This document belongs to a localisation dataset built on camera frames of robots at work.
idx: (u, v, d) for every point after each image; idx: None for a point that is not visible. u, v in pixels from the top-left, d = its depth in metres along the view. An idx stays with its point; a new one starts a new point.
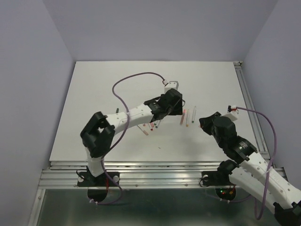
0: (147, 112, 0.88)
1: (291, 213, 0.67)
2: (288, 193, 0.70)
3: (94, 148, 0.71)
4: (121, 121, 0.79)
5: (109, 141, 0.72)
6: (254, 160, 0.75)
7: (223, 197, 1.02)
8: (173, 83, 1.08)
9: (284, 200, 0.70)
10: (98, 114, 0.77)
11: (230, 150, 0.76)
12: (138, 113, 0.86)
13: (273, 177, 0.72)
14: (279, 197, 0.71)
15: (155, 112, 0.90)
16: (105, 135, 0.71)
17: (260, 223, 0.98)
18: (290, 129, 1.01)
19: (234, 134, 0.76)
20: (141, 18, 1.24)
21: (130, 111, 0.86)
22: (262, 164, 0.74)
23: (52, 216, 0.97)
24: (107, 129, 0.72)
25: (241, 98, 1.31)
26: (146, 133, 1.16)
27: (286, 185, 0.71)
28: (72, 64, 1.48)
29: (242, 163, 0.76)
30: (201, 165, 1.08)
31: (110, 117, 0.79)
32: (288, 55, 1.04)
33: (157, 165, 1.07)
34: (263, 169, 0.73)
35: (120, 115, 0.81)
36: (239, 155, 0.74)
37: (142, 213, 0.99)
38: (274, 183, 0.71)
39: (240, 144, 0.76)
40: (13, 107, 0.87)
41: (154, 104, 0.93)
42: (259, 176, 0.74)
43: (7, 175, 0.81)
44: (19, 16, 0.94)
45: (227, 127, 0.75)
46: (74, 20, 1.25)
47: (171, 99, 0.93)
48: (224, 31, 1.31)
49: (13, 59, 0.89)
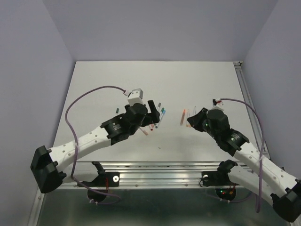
0: (101, 137, 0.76)
1: (285, 199, 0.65)
2: (281, 180, 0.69)
3: (41, 185, 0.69)
4: (67, 154, 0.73)
5: (54, 177, 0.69)
6: (247, 149, 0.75)
7: (223, 197, 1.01)
8: (136, 91, 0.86)
9: (278, 186, 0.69)
10: (41, 149, 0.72)
11: (224, 142, 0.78)
12: (89, 141, 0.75)
13: (266, 165, 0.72)
14: (273, 184, 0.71)
15: (113, 136, 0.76)
16: (46, 175, 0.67)
17: (260, 223, 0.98)
18: (290, 129, 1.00)
19: (226, 126, 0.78)
20: (141, 19, 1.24)
21: (80, 139, 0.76)
22: (255, 153, 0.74)
23: (52, 216, 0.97)
24: (49, 167, 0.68)
25: (241, 98, 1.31)
26: (146, 133, 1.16)
27: (279, 172, 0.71)
28: (72, 64, 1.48)
29: (235, 153, 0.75)
30: (200, 165, 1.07)
31: (54, 152, 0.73)
32: (288, 55, 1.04)
33: (156, 165, 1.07)
34: (255, 157, 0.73)
35: (68, 146, 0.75)
36: (232, 145, 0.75)
37: (142, 213, 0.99)
38: (267, 171, 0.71)
39: (232, 136, 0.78)
40: (13, 107, 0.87)
41: (113, 124, 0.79)
42: (253, 166, 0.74)
43: (7, 175, 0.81)
44: (19, 16, 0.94)
45: (220, 119, 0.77)
46: (74, 20, 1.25)
47: (132, 118, 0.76)
48: (223, 31, 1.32)
49: (13, 59, 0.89)
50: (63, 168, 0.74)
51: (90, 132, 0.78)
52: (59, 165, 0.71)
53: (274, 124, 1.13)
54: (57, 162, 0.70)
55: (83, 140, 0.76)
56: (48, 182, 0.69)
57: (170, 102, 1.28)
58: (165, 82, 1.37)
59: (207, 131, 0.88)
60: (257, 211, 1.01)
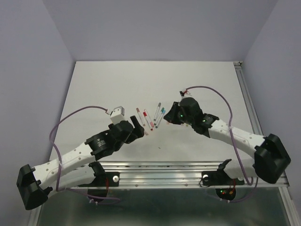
0: (85, 154, 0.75)
1: (258, 157, 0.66)
2: (251, 141, 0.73)
3: (26, 204, 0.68)
4: (51, 173, 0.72)
5: (38, 196, 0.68)
6: (217, 125, 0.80)
7: (223, 197, 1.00)
8: (117, 108, 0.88)
9: (249, 148, 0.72)
10: (25, 167, 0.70)
11: (198, 125, 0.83)
12: (73, 159, 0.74)
13: (235, 132, 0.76)
14: (246, 148, 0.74)
15: (97, 153, 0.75)
16: (29, 194, 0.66)
17: (260, 223, 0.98)
18: (290, 129, 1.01)
19: (199, 110, 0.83)
20: (141, 19, 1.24)
21: (63, 156, 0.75)
22: (225, 125, 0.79)
23: (53, 215, 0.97)
24: (32, 187, 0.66)
25: (241, 98, 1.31)
26: (146, 133, 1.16)
27: (247, 134, 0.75)
28: (72, 64, 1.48)
29: (209, 131, 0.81)
30: (201, 165, 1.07)
31: (38, 170, 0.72)
32: (288, 55, 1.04)
33: (156, 165, 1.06)
34: (225, 129, 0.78)
35: (52, 164, 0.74)
36: (205, 125, 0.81)
37: (142, 213, 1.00)
38: (237, 136, 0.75)
39: (204, 118, 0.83)
40: (13, 107, 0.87)
41: (98, 140, 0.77)
42: (226, 138, 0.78)
43: (7, 175, 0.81)
44: (19, 16, 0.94)
45: (190, 104, 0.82)
46: (74, 20, 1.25)
47: (117, 135, 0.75)
48: (224, 31, 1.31)
49: (13, 59, 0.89)
50: (47, 186, 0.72)
51: (75, 148, 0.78)
52: (42, 183, 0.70)
53: (275, 125, 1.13)
54: (40, 181, 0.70)
55: (67, 157, 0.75)
56: (32, 200, 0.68)
57: (170, 102, 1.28)
58: (165, 81, 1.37)
59: (183, 121, 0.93)
60: (257, 211, 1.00)
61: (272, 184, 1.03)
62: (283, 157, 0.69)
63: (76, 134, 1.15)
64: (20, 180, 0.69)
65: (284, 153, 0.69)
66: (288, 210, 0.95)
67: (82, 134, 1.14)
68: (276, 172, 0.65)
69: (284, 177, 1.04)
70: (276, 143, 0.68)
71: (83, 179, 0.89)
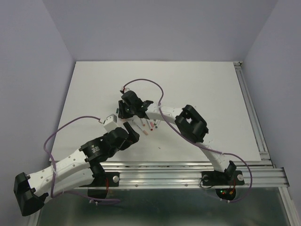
0: (79, 161, 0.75)
1: (178, 125, 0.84)
2: (173, 113, 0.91)
3: (23, 210, 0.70)
4: (45, 180, 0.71)
5: (34, 203, 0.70)
6: (151, 107, 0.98)
7: (223, 197, 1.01)
8: (109, 116, 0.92)
9: (173, 119, 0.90)
10: (19, 175, 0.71)
11: (138, 111, 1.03)
12: (67, 166, 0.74)
13: (163, 109, 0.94)
14: (172, 119, 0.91)
15: (91, 159, 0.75)
16: (25, 202, 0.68)
17: (260, 223, 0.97)
18: (290, 129, 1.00)
19: (137, 99, 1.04)
20: (141, 18, 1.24)
21: (58, 163, 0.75)
22: (156, 106, 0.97)
23: (53, 214, 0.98)
24: (27, 195, 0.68)
25: (241, 98, 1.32)
26: (146, 133, 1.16)
27: (171, 109, 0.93)
28: (72, 64, 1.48)
29: (148, 114, 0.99)
30: (201, 165, 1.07)
31: (33, 178, 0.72)
32: (288, 54, 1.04)
33: (157, 165, 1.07)
34: (156, 108, 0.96)
35: (46, 171, 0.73)
36: (143, 109, 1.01)
37: (142, 213, 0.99)
38: (163, 112, 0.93)
39: (143, 105, 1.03)
40: (12, 108, 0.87)
41: (93, 146, 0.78)
42: (158, 115, 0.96)
43: (6, 175, 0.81)
44: (18, 16, 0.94)
45: (128, 95, 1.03)
46: (74, 20, 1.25)
47: (114, 141, 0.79)
48: (224, 30, 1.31)
49: (13, 59, 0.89)
50: (43, 192, 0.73)
51: (69, 155, 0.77)
52: (37, 191, 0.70)
53: (275, 124, 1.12)
54: (35, 188, 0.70)
55: (61, 164, 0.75)
56: (28, 207, 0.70)
57: (170, 102, 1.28)
58: (165, 81, 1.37)
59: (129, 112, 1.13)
60: (257, 211, 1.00)
61: (272, 184, 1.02)
62: (200, 120, 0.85)
63: (77, 134, 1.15)
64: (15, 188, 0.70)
65: (200, 117, 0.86)
66: (288, 210, 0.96)
67: (82, 135, 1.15)
68: (195, 133, 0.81)
69: (283, 177, 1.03)
70: (190, 110, 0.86)
71: (82, 181, 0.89)
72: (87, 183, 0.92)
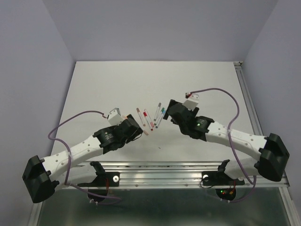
0: (94, 146, 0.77)
1: (265, 160, 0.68)
2: (253, 143, 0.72)
3: (34, 196, 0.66)
4: (60, 164, 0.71)
5: (47, 187, 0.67)
6: (214, 128, 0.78)
7: (223, 197, 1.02)
8: (113, 110, 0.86)
9: (252, 150, 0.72)
10: (33, 158, 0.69)
11: (192, 130, 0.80)
12: (83, 150, 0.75)
13: (235, 135, 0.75)
14: (248, 150, 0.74)
15: (105, 144, 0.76)
16: (38, 185, 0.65)
17: (260, 223, 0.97)
18: (291, 129, 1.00)
19: (190, 115, 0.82)
20: (141, 18, 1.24)
21: (73, 148, 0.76)
22: (221, 128, 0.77)
23: (53, 214, 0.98)
24: (42, 178, 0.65)
25: (241, 98, 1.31)
26: (146, 133, 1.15)
27: (248, 136, 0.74)
28: (72, 64, 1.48)
29: (207, 136, 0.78)
30: (201, 165, 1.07)
31: (47, 161, 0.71)
32: (289, 54, 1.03)
33: (157, 165, 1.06)
34: (224, 133, 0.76)
35: (61, 155, 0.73)
36: (200, 130, 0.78)
37: (142, 213, 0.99)
38: (238, 140, 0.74)
39: (199, 122, 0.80)
40: (12, 107, 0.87)
41: (106, 133, 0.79)
42: (225, 141, 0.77)
43: (6, 175, 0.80)
44: (18, 15, 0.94)
45: (180, 111, 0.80)
46: (74, 20, 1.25)
47: (126, 129, 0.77)
48: (224, 31, 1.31)
49: (12, 60, 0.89)
50: (57, 176, 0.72)
51: (83, 141, 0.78)
52: (51, 174, 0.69)
53: (275, 124, 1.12)
54: (50, 171, 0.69)
55: (75, 149, 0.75)
56: (40, 192, 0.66)
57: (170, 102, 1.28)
58: (165, 81, 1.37)
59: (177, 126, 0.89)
60: (257, 211, 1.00)
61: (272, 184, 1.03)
62: (284, 154, 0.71)
63: (76, 134, 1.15)
64: (27, 173, 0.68)
65: (284, 149, 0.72)
66: (288, 211, 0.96)
67: (82, 135, 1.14)
68: (279, 170, 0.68)
69: (283, 177, 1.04)
70: (277, 141, 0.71)
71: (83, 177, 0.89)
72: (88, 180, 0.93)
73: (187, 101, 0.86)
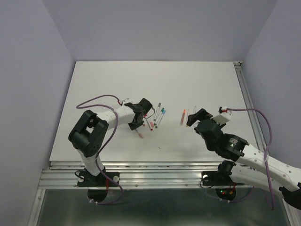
0: (129, 111, 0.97)
1: None
2: (290, 175, 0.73)
3: (89, 145, 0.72)
4: (111, 117, 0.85)
5: (102, 135, 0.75)
6: (249, 152, 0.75)
7: (223, 197, 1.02)
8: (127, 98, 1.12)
9: (289, 183, 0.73)
10: (87, 112, 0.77)
11: (224, 150, 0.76)
12: (122, 112, 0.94)
13: (272, 164, 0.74)
14: (284, 181, 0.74)
15: (137, 110, 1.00)
16: (99, 130, 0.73)
17: (259, 223, 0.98)
18: (291, 129, 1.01)
19: (220, 133, 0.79)
20: (141, 18, 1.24)
21: (115, 109, 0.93)
22: (257, 154, 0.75)
23: (52, 215, 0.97)
24: (100, 124, 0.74)
25: (241, 98, 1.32)
26: (141, 136, 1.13)
27: (286, 168, 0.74)
28: (72, 64, 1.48)
29: (240, 158, 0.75)
30: (200, 165, 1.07)
31: (99, 115, 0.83)
32: (289, 55, 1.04)
33: (157, 165, 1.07)
34: (260, 159, 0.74)
35: (108, 112, 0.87)
36: (233, 152, 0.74)
37: (142, 213, 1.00)
38: (276, 170, 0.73)
39: (231, 141, 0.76)
40: (13, 107, 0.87)
41: (132, 105, 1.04)
42: (260, 168, 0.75)
43: (6, 175, 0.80)
44: (17, 17, 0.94)
45: (212, 129, 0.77)
46: (74, 20, 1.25)
47: (148, 104, 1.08)
48: (224, 31, 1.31)
49: (12, 60, 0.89)
50: None
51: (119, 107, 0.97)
52: None
53: (275, 124, 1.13)
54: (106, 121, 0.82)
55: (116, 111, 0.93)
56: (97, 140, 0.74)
57: (170, 102, 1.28)
58: (164, 81, 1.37)
59: None
60: (257, 211, 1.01)
61: None
62: None
63: None
64: (82, 125, 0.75)
65: None
66: (288, 210, 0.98)
67: None
68: None
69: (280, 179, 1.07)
70: None
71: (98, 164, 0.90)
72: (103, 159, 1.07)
73: (219, 116, 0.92)
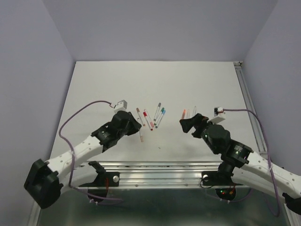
0: (95, 144, 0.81)
1: None
2: (294, 183, 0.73)
3: (42, 199, 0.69)
4: (66, 164, 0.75)
5: (55, 187, 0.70)
6: (254, 160, 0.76)
7: (223, 197, 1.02)
8: (120, 102, 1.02)
9: (293, 191, 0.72)
10: (36, 163, 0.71)
11: (229, 157, 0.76)
12: (84, 149, 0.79)
13: (276, 172, 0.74)
14: (288, 189, 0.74)
15: (104, 141, 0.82)
16: (47, 186, 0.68)
17: (259, 223, 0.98)
18: (292, 129, 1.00)
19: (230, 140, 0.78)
20: (141, 18, 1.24)
21: (75, 147, 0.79)
22: (262, 162, 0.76)
23: (53, 214, 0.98)
24: (49, 179, 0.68)
25: (241, 98, 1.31)
26: (141, 140, 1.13)
27: (289, 176, 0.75)
28: (72, 64, 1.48)
29: (244, 166, 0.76)
30: (201, 165, 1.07)
31: (51, 163, 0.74)
32: (289, 54, 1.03)
33: (157, 165, 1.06)
34: (264, 167, 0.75)
35: (64, 156, 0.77)
36: (237, 159, 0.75)
37: (142, 213, 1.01)
38: (280, 178, 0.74)
39: (236, 149, 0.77)
40: (12, 107, 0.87)
41: (102, 131, 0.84)
42: (265, 175, 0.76)
43: (5, 175, 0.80)
44: (17, 17, 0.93)
45: (224, 137, 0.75)
46: (74, 20, 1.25)
47: (118, 124, 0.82)
48: (224, 31, 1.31)
49: (11, 60, 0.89)
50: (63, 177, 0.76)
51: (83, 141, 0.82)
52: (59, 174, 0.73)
53: (275, 124, 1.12)
54: (57, 171, 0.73)
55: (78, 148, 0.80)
56: (49, 193, 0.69)
57: (170, 102, 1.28)
58: (164, 81, 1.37)
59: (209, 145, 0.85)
60: (256, 211, 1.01)
61: None
62: None
63: (75, 134, 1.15)
64: (34, 175, 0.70)
65: None
66: (288, 211, 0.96)
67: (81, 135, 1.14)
68: None
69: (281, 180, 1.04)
70: None
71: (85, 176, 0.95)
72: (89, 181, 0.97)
73: (216, 118, 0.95)
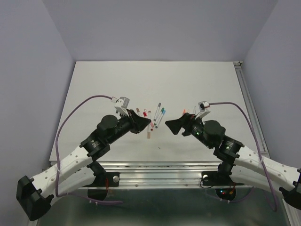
0: (82, 157, 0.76)
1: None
2: (285, 174, 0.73)
3: (30, 215, 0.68)
4: (50, 180, 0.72)
5: (42, 205, 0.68)
6: (245, 153, 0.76)
7: (223, 197, 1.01)
8: (120, 99, 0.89)
9: (285, 182, 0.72)
10: (23, 178, 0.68)
11: (221, 152, 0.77)
12: (71, 163, 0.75)
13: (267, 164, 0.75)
14: (280, 181, 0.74)
15: (94, 152, 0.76)
16: (33, 203, 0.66)
17: (259, 222, 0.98)
18: (291, 129, 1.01)
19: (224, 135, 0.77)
20: (141, 18, 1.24)
21: (62, 161, 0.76)
22: (252, 155, 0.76)
23: (54, 214, 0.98)
24: (34, 196, 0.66)
25: (241, 98, 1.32)
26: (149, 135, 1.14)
27: (280, 167, 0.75)
28: (72, 64, 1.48)
29: (235, 161, 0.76)
30: (201, 165, 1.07)
31: (36, 180, 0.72)
32: (289, 55, 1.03)
33: (157, 165, 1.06)
34: (255, 160, 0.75)
35: (50, 172, 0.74)
36: (229, 154, 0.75)
37: (142, 213, 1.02)
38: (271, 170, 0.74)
39: (227, 144, 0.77)
40: (12, 107, 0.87)
41: (91, 142, 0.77)
42: (257, 168, 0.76)
43: (5, 175, 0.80)
44: (16, 17, 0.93)
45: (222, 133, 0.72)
46: (74, 20, 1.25)
47: (104, 133, 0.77)
48: (224, 31, 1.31)
49: (11, 60, 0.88)
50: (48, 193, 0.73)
51: (70, 153, 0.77)
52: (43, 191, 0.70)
53: (275, 124, 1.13)
54: (41, 189, 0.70)
55: (64, 162, 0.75)
56: (35, 210, 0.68)
57: (169, 102, 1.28)
58: (164, 81, 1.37)
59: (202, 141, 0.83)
60: (256, 211, 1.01)
61: None
62: None
63: (76, 134, 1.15)
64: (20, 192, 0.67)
65: None
66: (286, 208, 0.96)
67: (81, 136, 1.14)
68: None
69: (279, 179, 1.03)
70: None
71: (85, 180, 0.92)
72: (87, 183, 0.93)
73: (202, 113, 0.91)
